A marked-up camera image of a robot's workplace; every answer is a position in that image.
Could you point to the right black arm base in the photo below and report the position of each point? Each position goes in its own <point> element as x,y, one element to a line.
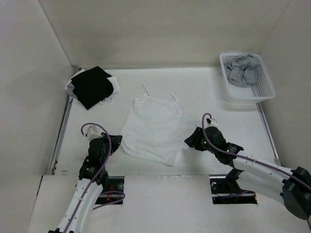
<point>225,190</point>

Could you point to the folded grey tank top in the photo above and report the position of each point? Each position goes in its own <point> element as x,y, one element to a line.
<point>69,89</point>

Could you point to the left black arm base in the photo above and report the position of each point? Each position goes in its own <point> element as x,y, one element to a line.
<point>112,192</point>

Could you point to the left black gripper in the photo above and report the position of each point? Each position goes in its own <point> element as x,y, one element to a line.
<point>115,140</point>

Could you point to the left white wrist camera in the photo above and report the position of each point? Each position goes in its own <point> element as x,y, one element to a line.
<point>93,133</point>

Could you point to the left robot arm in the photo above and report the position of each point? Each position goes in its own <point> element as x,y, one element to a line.
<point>92,180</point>

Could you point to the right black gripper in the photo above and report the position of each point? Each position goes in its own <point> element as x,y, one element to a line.
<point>194,138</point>

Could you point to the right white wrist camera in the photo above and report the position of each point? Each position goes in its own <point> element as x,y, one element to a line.
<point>211,122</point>

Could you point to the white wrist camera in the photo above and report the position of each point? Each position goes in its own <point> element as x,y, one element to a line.
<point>93,133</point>
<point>211,122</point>

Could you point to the folded black tank top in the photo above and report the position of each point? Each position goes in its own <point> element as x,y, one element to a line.
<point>92,87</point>

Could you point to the white plastic basket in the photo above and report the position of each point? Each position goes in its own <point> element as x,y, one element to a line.
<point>262,90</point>

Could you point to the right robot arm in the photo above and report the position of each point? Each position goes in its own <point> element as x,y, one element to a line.
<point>290,187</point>

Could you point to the right aluminium table rail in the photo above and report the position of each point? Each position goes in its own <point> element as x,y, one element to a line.
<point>268,132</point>

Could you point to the aluminium table rail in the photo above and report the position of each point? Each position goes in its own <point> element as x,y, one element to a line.
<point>268,132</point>
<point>53,159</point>

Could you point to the left aluminium table rail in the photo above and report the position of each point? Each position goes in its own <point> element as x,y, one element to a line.
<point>53,159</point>

